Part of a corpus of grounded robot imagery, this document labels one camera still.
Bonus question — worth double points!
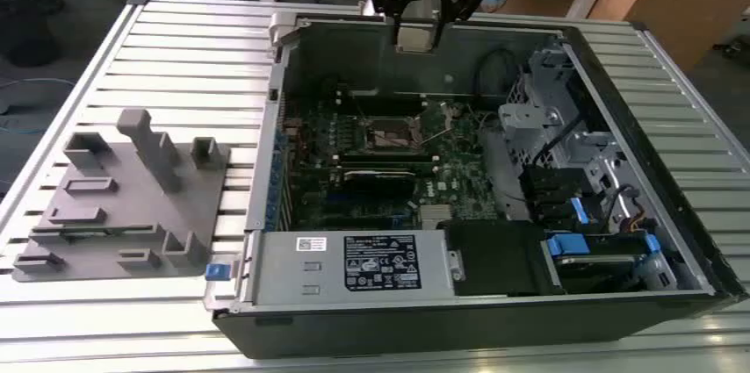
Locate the silver CPU chip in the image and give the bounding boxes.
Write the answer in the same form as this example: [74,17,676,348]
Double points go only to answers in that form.
[396,24,437,54]

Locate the black graphics card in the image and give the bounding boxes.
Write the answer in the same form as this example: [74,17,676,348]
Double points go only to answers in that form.
[341,169,417,212]

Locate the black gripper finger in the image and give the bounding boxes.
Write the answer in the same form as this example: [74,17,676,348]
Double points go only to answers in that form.
[431,0,459,48]
[385,0,412,46]

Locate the green RAM stick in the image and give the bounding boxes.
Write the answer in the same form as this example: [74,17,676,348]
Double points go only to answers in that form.
[31,224,157,236]

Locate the black office chair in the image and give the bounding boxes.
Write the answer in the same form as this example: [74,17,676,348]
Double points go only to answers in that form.
[0,0,65,69]

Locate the green motherboard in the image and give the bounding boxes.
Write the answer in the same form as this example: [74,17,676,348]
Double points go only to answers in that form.
[277,96,511,232]

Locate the straight black cable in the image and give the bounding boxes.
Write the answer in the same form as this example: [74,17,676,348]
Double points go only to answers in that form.
[529,113,584,168]

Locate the silver power supply unit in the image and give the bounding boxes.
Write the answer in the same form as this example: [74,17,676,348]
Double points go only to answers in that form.
[248,228,464,306]

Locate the silver metal drive cage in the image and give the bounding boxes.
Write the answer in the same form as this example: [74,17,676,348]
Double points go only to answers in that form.
[495,46,592,220]

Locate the CPU socket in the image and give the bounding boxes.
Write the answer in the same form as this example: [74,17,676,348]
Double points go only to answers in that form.
[360,114,428,155]

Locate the blue plastic carrier tab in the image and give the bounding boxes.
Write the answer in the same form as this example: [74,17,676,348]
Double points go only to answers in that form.
[567,196,588,223]

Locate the hard disk in blue carrier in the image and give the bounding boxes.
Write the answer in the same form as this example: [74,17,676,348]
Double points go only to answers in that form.
[541,232,657,295]

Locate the black plastic disk bay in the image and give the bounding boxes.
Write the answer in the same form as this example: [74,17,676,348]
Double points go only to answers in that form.
[517,166,592,229]

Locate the grey parts rack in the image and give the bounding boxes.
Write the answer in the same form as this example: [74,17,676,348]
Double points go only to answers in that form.
[9,108,233,283]

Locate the metal socket cover frame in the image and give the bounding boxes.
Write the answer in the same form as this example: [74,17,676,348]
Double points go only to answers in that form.
[360,114,429,154]

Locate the silver chipset heatsink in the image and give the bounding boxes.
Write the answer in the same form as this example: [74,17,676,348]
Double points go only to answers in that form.
[418,204,456,221]

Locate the black PC case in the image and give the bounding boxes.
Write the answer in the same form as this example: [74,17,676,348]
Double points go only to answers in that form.
[201,12,750,361]

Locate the coloured power wires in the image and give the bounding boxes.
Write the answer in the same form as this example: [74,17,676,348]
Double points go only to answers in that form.
[623,210,652,233]

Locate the looped black cable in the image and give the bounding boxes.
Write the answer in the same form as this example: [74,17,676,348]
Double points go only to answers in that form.
[472,47,519,100]

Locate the wooden cabinet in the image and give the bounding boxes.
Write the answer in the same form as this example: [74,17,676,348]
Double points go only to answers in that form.
[588,0,750,80]

